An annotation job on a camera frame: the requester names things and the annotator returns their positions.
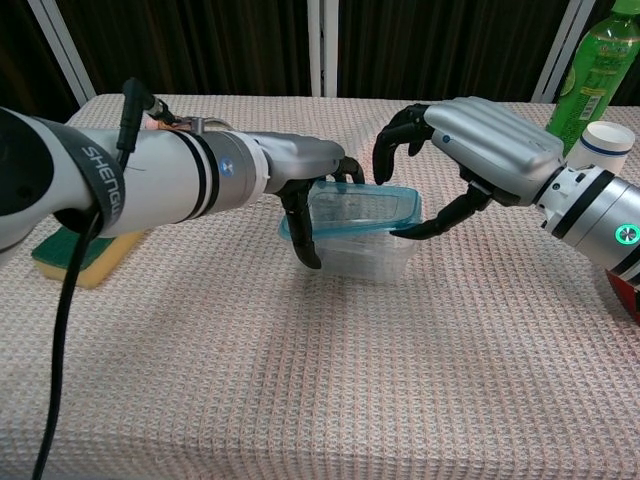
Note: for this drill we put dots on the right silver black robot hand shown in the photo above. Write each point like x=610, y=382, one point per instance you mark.
x=495, y=140

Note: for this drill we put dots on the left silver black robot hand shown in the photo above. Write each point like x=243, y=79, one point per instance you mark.
x=300, y=160

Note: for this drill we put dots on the clear blue-rimmed plastic container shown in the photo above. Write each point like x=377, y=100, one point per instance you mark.
x=360, y=205

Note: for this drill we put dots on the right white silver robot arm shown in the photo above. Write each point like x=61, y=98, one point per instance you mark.
x=595, y=220

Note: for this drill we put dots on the green tea bottle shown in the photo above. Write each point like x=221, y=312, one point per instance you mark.
x=585, y=80

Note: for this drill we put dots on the white paper cup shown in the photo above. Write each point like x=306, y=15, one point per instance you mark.
x=605, y=145

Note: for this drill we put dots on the black pleated curtain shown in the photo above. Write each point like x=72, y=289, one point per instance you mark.
x=210, y=40

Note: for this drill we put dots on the orange pink turtle toy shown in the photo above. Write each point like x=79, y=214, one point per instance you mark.
x=151, y=122

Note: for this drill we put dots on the red ketchup squeeze bottle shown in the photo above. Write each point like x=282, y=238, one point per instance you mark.
x=627, y=300

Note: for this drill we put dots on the pink white waffle tablecloth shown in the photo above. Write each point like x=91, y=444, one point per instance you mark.
x=300, y=375

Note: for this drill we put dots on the green yellow scrub sponge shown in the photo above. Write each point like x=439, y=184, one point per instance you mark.
x=75, y=270

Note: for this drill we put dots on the white metal frame post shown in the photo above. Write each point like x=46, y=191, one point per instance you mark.
x=562, y=55
x=62, y=50
x=322, y=50

